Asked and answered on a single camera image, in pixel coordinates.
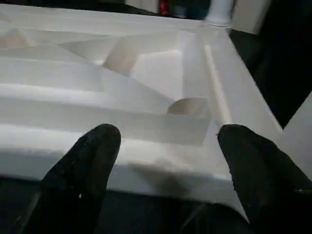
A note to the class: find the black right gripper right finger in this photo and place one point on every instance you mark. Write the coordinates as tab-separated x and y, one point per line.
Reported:
268	180

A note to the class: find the black work mat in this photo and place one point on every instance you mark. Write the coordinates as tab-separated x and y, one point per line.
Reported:
280	73

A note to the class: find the white plastic table top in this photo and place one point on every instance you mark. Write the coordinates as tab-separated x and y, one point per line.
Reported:
146	85

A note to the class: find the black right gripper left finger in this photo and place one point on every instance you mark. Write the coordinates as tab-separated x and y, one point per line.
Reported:
78	175

